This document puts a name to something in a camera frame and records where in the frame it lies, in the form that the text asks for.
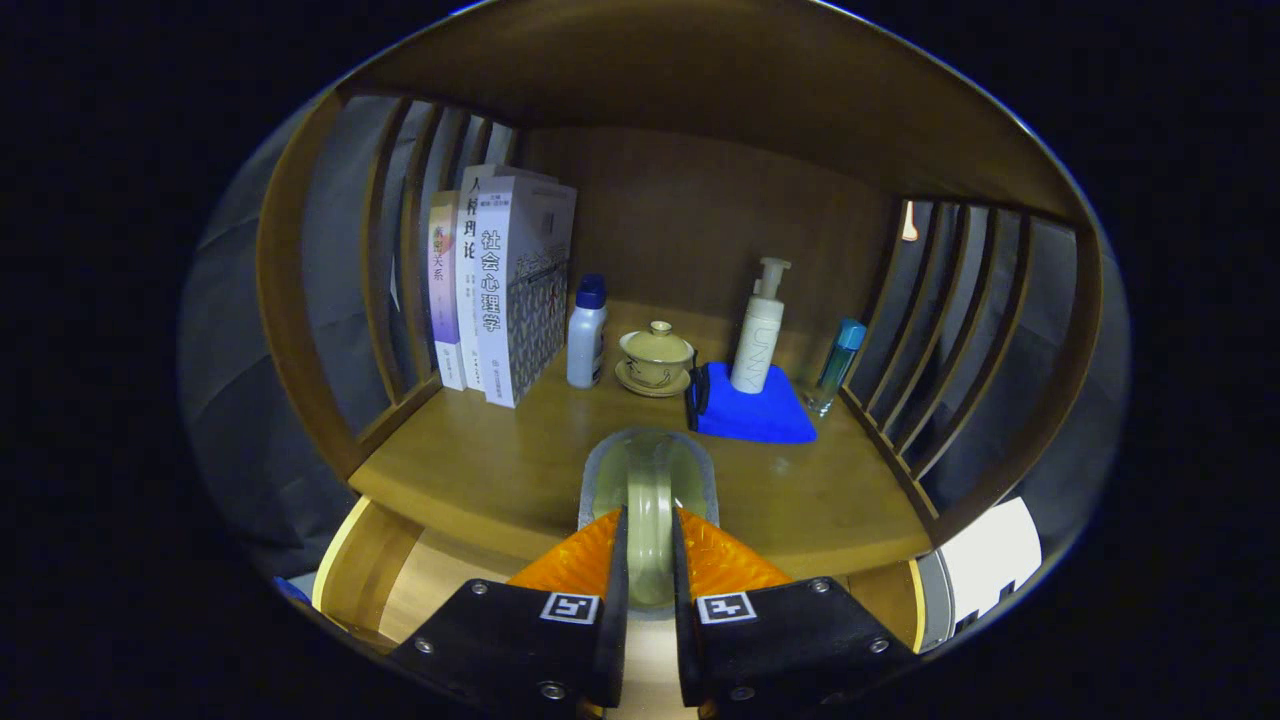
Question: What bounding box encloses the tan lidded teacup with saucer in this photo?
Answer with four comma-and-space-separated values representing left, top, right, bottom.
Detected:
614, 320, 696, 398

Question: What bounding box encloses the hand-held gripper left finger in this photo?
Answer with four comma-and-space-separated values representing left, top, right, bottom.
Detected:
388, 505, 631, 720

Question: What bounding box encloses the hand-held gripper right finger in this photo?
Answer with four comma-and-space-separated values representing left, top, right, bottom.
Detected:
670, 505, 921, 720

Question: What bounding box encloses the wooden drawer with black knob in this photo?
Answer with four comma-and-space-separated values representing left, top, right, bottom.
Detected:
312, 497, 926, 716

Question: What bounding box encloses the blue cloth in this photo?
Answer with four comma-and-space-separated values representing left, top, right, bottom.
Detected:
686, 360, 819, 445

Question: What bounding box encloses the white bottle with blue cap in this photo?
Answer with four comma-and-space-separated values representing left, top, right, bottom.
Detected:
566, 273, 609, 389

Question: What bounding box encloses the white pump bottle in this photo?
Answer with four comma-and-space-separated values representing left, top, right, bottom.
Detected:
730, 257, 793, 395

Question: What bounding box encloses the pink purple book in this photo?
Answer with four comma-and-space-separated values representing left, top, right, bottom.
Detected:
428, 190, 467, 391

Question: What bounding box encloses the wooden cabinet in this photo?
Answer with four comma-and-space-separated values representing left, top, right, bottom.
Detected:
255, 0, 1106, 651

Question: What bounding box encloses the wooden countertop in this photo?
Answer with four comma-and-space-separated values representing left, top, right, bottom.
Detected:
348, 298, 933, 581

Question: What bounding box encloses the white machine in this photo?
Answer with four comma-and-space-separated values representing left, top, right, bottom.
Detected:
918, 497, 1043, 653

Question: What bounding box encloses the white patterned thick book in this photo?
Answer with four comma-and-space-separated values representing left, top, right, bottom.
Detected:
473, 175, 578, 409

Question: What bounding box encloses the teal transparent bottle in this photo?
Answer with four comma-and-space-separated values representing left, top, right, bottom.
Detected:
805, 318, 868, 419

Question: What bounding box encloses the green handled scrub sponge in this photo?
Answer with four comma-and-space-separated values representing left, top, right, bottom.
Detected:
578, 428, 719, 611

